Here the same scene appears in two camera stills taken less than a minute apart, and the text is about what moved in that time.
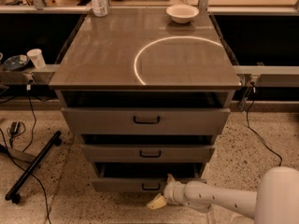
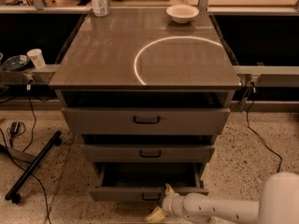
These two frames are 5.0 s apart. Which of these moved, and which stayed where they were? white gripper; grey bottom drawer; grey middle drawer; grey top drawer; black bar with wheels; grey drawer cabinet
Moved: white gripper; grey bottom drawer
Stayed: grey drawer cabinet; black bar with wheels; grey top drawer; grey middle drawer
